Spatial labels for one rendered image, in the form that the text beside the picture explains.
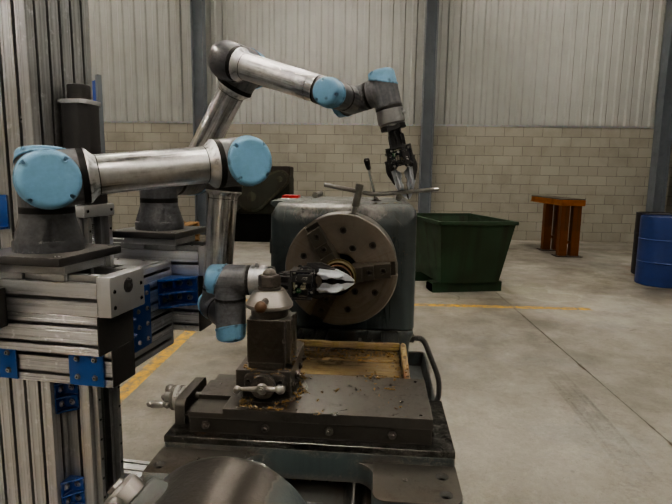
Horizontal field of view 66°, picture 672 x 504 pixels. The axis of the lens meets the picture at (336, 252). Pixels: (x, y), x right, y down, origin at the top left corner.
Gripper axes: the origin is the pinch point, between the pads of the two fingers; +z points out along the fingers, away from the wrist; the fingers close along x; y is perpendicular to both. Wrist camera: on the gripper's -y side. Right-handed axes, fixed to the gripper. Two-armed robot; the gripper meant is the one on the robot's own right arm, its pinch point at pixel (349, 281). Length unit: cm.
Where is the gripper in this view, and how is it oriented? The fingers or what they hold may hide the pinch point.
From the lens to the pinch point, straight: 129.9
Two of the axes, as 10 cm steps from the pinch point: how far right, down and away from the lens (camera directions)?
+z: 10.0, 0.3, -0.9
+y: -0.9, 1.5, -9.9
